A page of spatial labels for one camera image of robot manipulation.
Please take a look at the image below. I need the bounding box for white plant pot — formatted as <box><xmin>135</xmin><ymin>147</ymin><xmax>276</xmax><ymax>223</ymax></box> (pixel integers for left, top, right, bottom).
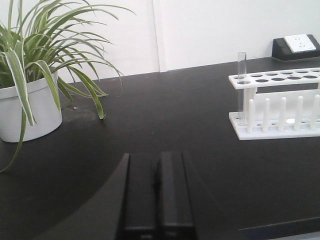
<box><xmin>0</xmin><ymin>78</ymin><xmax>62</xmax><ymax>143</ymax></box>

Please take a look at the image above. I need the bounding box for white socket on black base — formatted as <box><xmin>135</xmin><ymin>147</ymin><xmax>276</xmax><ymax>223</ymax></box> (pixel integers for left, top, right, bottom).
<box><xmin>271</xmin><ymin>34</ymin><xmax>320</xmax><ymax>61</ymax></box>

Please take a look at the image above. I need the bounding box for narrow glass test tube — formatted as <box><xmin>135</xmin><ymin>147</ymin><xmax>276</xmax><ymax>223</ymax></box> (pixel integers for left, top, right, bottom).
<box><xmin>236</xmin><ymin>51</ymin><xmax>248</xmax><ymax>127</ymax></box>

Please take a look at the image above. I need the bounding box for white test tube rack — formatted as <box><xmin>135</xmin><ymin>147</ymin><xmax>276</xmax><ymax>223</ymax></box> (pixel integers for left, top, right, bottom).
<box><xmin>228</xmin><ymin>67</ymin><xmax>320</xmax><ymax>140</ymax></box>

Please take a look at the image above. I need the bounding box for green spider plant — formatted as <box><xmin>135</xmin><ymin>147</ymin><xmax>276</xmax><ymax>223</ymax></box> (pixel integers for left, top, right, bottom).
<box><xmin>0</xmin><ymin>0</ymin><xmax>137</xmax><ymax>174</ymax></box>

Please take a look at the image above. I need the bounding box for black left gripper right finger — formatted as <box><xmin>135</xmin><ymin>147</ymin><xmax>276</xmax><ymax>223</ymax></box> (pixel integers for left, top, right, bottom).
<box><xmin>157</xmin><ymin>151</ymin><xmax>195</xmax><ymax>240</ymax></box>

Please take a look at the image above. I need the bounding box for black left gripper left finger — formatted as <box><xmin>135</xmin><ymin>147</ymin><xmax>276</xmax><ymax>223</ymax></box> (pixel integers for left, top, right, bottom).
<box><xmin>123</xmin><ymin>153</ymin><xmax>159</xmax><ymax>240</ymax></box>

